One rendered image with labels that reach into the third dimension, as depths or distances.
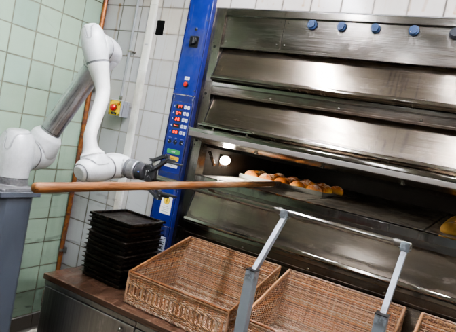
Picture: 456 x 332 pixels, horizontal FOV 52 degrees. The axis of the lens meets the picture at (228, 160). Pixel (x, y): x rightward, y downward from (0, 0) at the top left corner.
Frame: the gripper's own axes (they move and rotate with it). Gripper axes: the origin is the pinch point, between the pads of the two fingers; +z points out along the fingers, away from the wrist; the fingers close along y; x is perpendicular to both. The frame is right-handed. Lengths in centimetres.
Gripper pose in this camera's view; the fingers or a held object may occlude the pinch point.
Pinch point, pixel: (176, 180)
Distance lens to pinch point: 201.2
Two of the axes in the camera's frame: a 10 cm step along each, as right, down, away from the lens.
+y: -1.9, 9.8, 0.5
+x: -4.7, -0.5, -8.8
